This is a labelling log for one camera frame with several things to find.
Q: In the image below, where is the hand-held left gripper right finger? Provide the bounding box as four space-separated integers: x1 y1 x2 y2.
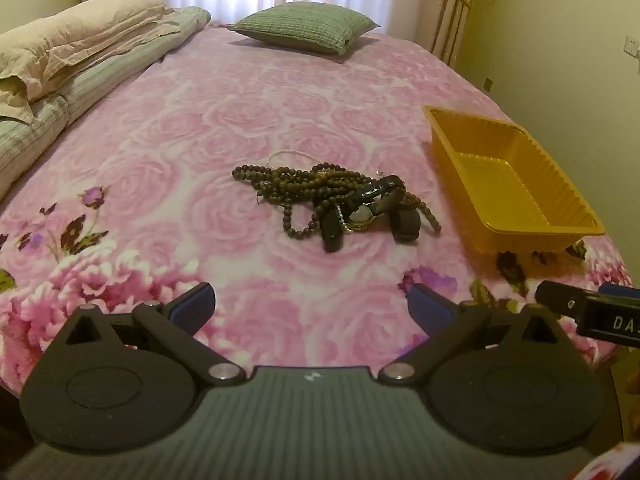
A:
377 282 577 387

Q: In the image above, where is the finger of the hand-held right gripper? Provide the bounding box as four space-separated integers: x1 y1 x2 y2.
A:
599 282 640 303
536 280 588 333

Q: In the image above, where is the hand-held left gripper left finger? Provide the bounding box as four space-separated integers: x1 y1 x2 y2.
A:
64 281 247 387

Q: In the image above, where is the black strap wristwatch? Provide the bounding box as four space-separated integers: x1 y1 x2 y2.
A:
320 174 422 254

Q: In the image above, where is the yellow plastic tray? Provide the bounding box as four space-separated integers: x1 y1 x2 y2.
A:
422 105 606 256

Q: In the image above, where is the dark wooden bead necklace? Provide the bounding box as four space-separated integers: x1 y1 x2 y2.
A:
231 160 443 241

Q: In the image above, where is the white bead bracelet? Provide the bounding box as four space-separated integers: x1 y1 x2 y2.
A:
267 150 315 167

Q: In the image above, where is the red white patterned cloth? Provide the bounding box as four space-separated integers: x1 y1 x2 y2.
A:
575 442 640 480

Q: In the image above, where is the green striped quilt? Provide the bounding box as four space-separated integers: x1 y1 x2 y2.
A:
0 6 211 201

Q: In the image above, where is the beige pillow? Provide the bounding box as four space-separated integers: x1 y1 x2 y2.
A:
0 0 173 123

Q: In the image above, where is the green checked pillow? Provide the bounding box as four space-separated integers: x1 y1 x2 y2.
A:
227 2 381 56

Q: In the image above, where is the yellow bamboo coat rack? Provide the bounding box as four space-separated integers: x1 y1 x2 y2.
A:
450 0 498 66

